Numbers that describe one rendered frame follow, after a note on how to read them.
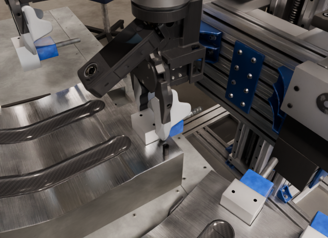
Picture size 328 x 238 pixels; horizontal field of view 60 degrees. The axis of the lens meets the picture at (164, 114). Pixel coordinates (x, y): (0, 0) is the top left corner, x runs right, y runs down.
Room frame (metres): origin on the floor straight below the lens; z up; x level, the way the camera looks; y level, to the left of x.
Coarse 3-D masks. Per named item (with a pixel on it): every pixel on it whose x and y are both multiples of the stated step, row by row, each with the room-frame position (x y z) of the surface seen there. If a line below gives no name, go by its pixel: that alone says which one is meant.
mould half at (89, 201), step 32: (64, 96) 0.43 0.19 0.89; (0, 128) 0.33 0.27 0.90; (64, 128) 0.34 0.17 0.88; (96, 128) 0.34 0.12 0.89; (128, 128) 0.34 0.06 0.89; (0, 160) 0.26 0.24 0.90; (32, 160) 0.27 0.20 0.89; (128, 160) 0.27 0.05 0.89; (160, 160) 0.27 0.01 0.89; (64, 192) 0.22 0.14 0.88; (96, 192) 0.22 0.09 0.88; (128, 192) 0.23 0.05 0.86; (160, 192) 0.26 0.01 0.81; (0, 224) 0.16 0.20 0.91; (32, 224) 0.17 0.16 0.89; (64, 224) 0.18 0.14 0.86; (96, 224) 0.20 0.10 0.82
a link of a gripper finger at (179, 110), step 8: (176, 96) 0.32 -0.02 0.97; (152, 104) 0.31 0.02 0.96; (176, 104) 0.32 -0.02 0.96; (184, 104) 0.33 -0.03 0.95; (160, 112) 0.30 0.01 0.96; (176, 112) 0.32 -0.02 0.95; (184, 112) 0.32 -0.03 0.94; (160, 120) 0.30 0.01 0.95; (176, 120) 0.31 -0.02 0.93; (160, 128) 0.30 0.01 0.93; (168, 128) 0.30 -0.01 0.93; (160, 136) 0.30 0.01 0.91
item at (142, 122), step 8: (144, 112) 0.35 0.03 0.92; (152, 112) 0.35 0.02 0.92; (192, 112) 0.37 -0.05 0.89; (136, 120) 0.33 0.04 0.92; (144, 120) 0.33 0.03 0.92; (152, 120) 0.33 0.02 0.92; (136, 128) 0.33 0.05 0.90; (144, 128) 0.31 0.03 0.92; (152, 128) 0.31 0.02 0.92; (176, 128) 0.33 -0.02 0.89; (144, 136) 0.30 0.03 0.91; (152, 136) 0.31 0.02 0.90; (144, 144) 0.30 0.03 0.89
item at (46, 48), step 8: (16, 40) 0.52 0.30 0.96; (40, 40) 0.54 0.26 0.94; (48, 40) 0.54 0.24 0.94; (64, 40) 0.56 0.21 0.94; (72, 40) 0.56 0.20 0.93; (80, 40) 0.57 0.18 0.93; (16, 48) 0.49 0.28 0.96; (24, 48) 0.49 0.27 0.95; (40, 48) 0.51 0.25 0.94; (48, 48) 0.52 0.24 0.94; (56, 48) 0.53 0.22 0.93; (24, 56) 0.49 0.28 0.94; (32, 56) 0.50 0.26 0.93; (40, 56) 0.51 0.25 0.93; (48, 56) 0.52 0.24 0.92; (24, 64) 0.49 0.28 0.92; (32, 64) 0.50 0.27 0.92; (40, 64) 0.50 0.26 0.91
